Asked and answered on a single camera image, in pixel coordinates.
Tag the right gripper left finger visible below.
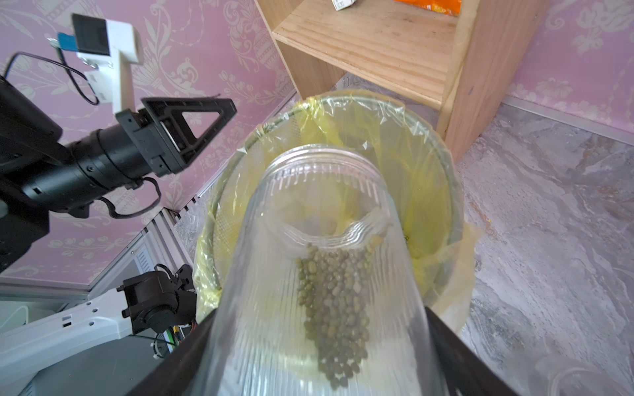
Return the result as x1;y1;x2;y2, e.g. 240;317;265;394
127;310;217;396

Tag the jar with green lid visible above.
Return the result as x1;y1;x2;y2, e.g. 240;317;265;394
193;145;447;395

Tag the wooden two-tier shelf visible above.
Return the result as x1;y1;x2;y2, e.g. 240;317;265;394
257;0;549;159

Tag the tall clear jar white lid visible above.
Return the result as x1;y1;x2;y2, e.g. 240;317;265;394
528;355;632;396

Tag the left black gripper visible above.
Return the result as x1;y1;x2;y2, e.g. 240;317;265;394
115;97;237;178

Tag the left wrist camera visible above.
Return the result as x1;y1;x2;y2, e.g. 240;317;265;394
53;13;144;114

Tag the mesh trash bin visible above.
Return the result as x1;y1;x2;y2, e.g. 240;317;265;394
207;93;464;308

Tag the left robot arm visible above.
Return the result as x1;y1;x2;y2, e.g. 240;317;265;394
1;81;237;392

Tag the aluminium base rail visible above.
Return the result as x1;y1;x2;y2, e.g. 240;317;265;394
1;209;192;319

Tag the green white carton box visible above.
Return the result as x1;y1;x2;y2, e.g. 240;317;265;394
332;0;356;11

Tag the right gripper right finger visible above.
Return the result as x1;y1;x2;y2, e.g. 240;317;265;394
425;307;518;396

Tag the orange snack bag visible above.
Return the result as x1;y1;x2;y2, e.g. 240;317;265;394
397;0;462;17

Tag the yellow plastic bin liner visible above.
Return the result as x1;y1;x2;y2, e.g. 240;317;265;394
194;90;478;332

